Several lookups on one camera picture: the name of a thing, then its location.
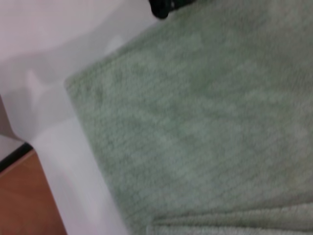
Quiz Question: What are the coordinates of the black table edge trim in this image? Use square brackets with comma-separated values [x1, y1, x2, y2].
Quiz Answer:
[0, 142, 34, 173]

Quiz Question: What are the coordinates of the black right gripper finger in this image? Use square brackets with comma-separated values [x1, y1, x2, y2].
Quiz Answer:
[148, 0, 196, 20]

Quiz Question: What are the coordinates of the light green ribbed towel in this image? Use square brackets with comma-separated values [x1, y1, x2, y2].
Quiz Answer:
[64, 0, 313, 235]

